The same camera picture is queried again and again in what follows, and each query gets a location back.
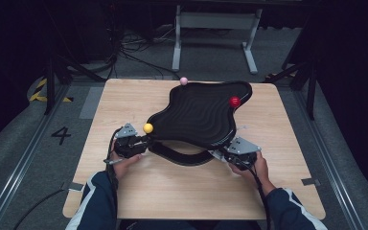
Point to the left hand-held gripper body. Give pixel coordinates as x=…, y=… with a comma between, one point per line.
x=126, y=145

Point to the metal floor rail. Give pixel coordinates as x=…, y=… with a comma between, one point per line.
x=22, y=163
x=329, y=163

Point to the red ball knob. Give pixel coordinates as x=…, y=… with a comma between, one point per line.
x=234, y=102

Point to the yellow ball knob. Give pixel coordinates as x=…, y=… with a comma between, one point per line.
x=148, y=128

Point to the yellow black hazard tape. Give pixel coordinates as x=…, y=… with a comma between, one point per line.
x=38, y=92

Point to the black wavy tray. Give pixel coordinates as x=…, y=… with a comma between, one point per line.
x=201, y=115

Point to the pink ball knob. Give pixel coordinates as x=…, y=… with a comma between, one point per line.
x=183, y=80

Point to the person's left hand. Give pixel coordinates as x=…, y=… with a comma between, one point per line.
x=126, y=164

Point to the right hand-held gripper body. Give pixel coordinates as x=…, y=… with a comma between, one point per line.
x=241, y=153

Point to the grey tape piece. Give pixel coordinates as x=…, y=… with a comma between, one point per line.
x=76, y=187
x=310, y=181

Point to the person's right hand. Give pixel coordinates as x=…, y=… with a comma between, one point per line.
x=260, y=172

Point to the grey metal stand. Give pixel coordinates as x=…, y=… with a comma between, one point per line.
x=217, y=20

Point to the black tripod stand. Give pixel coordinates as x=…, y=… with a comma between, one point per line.
x=311, y=92
x=50, y=83

